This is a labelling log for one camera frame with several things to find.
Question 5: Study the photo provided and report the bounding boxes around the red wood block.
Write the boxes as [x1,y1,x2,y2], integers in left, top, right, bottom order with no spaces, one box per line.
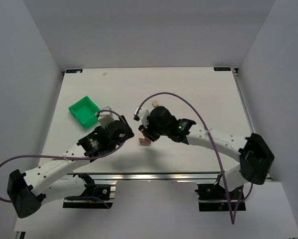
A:
[139,140,151,145]

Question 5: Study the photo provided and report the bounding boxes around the wood cube with number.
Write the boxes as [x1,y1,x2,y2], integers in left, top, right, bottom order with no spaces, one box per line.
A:
[151,101,159,108]

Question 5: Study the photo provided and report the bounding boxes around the green plastic tray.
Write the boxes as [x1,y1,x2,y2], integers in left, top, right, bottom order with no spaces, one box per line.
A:
[68,96,100,129]

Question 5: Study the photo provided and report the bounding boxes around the wood cube with red square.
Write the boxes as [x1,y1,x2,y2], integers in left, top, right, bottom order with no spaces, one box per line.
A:
[139,134,145,141]

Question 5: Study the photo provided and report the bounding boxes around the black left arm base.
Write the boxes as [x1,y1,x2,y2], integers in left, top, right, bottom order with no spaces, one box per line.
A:
[63,173,116,209]

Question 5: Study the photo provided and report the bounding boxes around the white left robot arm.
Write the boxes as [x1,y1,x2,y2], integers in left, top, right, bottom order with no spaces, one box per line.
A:
[7,116,134,218]

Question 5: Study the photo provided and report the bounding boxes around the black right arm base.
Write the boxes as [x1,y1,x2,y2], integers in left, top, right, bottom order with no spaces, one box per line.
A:
[195,178,246,212]

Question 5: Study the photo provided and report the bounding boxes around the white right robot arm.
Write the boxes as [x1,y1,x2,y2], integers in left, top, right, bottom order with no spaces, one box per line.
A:
[134,106,275,192]

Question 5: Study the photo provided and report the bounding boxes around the blue left corner label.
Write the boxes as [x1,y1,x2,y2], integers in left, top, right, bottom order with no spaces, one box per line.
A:
[65,69,83,74]

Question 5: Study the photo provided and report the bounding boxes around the blue corner label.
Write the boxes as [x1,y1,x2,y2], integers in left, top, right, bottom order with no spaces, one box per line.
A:
[213,67,231,71]
[65,69,83,74]

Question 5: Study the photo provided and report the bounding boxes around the blue right corner label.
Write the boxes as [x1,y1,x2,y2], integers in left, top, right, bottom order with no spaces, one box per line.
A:
[213,67,231,71]

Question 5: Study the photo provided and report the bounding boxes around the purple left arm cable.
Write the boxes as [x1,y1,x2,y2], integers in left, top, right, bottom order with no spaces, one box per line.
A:
[0,109,129,209]

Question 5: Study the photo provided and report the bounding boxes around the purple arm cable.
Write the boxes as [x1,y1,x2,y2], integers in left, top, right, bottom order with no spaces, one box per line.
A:
[138,92,254,225]
[0,109,129,209]

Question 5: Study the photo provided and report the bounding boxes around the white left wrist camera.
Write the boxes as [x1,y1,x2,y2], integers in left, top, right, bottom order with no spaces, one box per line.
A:
[96,112,114,128]

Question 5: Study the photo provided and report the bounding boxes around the aluminium front frame rail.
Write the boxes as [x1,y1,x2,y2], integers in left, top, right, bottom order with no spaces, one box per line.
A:
[64,170,273,182]

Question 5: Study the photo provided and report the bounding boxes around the aluminium frame rail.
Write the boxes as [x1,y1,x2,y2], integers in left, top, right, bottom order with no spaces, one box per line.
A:
[232,68,275,178]
[64,170,273,182]

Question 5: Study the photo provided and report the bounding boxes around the aluminium right frame rail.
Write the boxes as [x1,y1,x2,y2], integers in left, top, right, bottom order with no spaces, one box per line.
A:
[232,68,275,178]

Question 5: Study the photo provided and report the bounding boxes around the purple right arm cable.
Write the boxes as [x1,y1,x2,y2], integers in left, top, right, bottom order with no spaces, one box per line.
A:
[138,92,254,225]

